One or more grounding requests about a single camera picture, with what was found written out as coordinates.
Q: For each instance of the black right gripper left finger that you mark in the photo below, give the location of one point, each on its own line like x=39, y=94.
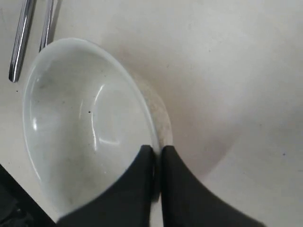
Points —
x=127, y=203

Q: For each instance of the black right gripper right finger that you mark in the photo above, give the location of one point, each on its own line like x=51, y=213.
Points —
x=186, y=202

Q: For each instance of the speckled white bowl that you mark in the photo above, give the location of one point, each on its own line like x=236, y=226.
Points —
x=85, y=118

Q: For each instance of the silver table knife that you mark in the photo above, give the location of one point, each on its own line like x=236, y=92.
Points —
x=21, y=39

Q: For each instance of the silver metal fork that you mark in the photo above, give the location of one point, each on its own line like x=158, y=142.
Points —
x=47, y=25

